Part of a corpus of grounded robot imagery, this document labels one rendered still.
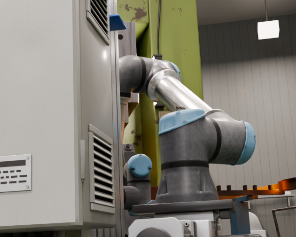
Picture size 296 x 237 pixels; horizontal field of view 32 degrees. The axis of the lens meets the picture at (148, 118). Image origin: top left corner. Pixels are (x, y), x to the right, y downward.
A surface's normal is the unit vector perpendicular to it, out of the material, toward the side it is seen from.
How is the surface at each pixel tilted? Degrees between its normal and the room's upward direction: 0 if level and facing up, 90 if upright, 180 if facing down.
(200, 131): 88
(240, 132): 75
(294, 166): 90
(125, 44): 90
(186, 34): 90
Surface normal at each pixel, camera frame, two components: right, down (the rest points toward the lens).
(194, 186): 0.22, -0.51
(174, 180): -0.44, -0.47
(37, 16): -0.19, -0.21
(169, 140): -0.62, -0.15
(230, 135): 0.52, -0.30
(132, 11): 0.19, -0.24
